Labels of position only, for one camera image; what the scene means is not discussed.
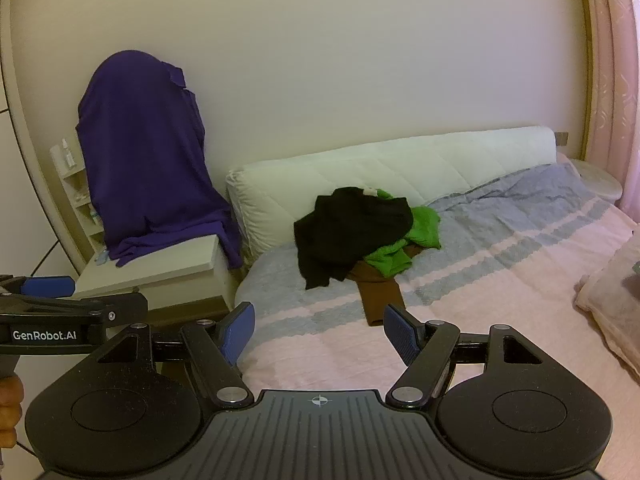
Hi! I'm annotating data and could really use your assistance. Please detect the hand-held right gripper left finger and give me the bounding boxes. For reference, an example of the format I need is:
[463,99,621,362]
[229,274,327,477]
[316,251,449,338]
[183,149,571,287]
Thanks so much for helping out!
[95,302,256,408]

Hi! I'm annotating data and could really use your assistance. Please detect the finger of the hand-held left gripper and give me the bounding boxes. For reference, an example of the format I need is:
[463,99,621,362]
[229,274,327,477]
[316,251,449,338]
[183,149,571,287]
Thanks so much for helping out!
[0,274,76,301]
[0,292,149,335]

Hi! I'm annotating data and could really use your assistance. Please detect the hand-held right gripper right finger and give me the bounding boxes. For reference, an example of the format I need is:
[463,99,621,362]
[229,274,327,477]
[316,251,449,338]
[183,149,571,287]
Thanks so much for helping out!
[383,304,543,409]

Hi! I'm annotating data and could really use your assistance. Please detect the black garment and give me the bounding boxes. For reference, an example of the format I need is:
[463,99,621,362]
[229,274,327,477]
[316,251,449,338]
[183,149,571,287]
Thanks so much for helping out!
[293,186,415,291]

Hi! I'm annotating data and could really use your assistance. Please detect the person's left hand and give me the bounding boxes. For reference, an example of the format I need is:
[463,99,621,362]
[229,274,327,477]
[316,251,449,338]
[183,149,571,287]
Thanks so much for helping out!
[0,374,25,447]

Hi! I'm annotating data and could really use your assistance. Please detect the brown garment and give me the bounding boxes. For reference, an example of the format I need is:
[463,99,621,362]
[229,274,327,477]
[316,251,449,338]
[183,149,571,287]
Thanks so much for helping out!
[348,245,423,327]

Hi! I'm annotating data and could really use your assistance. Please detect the white nightstand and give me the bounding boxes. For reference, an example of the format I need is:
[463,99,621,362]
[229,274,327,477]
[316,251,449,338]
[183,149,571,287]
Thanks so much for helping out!
[75,234,241,332]

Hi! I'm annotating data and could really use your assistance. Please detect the white shelf unit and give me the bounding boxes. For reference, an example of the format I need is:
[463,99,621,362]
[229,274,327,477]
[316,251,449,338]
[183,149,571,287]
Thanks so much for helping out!
[49,140,108,262]

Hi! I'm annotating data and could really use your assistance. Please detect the green garment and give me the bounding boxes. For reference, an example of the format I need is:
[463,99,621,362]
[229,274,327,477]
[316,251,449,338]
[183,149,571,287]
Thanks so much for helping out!
[364,188,442,277]

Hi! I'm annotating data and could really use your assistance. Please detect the pink grey striped blanket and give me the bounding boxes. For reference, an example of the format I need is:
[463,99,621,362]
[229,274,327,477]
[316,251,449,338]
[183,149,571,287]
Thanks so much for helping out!
[234,161,640,397]

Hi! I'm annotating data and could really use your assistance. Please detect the purple cloth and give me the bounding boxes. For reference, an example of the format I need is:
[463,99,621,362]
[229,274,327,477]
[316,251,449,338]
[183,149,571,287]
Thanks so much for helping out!
[75,50,246,270]

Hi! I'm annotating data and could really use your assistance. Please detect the white quilted headboard cushion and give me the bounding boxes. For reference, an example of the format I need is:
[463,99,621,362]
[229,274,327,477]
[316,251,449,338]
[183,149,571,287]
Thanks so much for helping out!
[225,126,559,262]

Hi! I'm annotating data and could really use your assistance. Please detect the pinkish beige folded blanket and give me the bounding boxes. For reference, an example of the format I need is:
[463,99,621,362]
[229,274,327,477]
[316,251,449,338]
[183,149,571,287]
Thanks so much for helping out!
[574,227,640,377]

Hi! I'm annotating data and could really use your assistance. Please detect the round white side table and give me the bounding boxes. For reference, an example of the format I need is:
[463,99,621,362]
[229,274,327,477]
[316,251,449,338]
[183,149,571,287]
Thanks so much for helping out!
[566,158,624,202]

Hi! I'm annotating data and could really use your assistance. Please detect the pink patterned curtain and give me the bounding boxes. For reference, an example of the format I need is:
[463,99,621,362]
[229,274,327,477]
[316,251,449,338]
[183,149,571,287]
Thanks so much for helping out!
[611,0,640,222]

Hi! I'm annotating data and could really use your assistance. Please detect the pink moulded frame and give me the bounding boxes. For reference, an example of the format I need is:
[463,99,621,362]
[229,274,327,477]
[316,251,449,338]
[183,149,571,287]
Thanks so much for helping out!
[575,0,617,165]

